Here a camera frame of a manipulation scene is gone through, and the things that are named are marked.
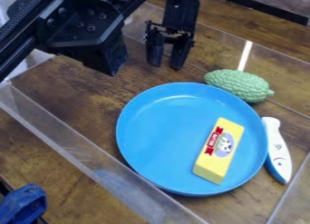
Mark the blue clamp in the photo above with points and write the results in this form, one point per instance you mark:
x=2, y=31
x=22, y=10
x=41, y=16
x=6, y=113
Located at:
x=24, y=205

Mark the blue round plate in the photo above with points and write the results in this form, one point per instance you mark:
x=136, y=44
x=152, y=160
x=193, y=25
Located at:
x=165, y=125

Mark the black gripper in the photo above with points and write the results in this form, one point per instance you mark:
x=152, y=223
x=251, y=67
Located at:
x=180, y=21

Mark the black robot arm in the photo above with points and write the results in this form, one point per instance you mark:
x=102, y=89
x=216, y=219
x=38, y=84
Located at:
x=84, y=29

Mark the clear acrylic enclosure wall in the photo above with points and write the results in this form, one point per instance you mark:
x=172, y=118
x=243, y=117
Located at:
x=60, y=112

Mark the white blue toy fish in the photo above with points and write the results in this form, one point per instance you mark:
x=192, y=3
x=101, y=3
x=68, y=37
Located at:
x=279, y=159

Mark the green bumpy toy gourd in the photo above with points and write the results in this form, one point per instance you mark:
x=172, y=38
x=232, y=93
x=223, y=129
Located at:
x=248, y=86

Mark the yellow toy butter block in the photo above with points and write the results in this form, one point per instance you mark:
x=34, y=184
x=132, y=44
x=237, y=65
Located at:
x=219, y=151

